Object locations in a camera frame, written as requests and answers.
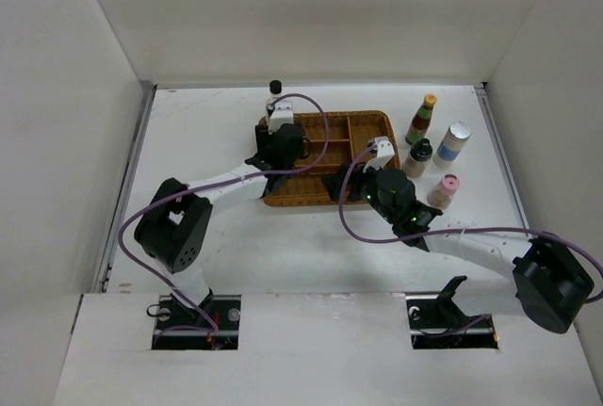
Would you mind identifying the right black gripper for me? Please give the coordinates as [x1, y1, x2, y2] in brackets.
[321, 157, 398, 225]

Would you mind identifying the dark soy sauce bottle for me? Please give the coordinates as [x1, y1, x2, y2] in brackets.
[265, 79, 283, 111]

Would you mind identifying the black cap pepper shaker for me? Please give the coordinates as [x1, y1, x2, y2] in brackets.
[402, 138, 433, 178]

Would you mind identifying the red green sauce bottle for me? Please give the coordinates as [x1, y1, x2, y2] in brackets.
[405, 94, 437, 145]

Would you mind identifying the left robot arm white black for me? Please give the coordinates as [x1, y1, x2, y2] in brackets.
[134, 123, 308, 330]

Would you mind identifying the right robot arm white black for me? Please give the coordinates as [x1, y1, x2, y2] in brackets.
[322, 163, 595, 334]

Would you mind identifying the brown wicker divided basket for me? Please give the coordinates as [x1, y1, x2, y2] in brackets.
[263, 110, 396, 207]

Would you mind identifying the pink cap spice shaker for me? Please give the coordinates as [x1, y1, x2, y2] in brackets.
[427, 173, 461, 211]

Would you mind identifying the white blue cylindrical shaker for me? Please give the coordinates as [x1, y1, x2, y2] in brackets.
[432, 122, 471, 168]

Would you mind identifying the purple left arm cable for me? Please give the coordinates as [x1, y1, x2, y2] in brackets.
[117, 92, 330, 349]

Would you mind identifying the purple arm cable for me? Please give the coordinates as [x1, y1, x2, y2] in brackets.
[117, 92, 330, 349]
[335, 139, 603, 303]

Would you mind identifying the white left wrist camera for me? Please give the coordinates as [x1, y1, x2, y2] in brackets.
[266, 100, 294, 134]

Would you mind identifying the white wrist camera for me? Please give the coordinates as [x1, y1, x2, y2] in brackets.
[364, 137, 396, 171]
[266, 100, 294, 134]

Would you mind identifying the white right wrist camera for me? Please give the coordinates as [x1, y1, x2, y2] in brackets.
[364, 137, 396, 171]

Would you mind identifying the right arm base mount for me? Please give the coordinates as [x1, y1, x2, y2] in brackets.
[406, 276, 498, 350]

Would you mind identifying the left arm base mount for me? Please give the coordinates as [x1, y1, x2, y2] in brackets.
[145, 290, 241, 351]

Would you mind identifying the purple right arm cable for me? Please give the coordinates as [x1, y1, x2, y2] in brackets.
[335, 139, 603, 303]

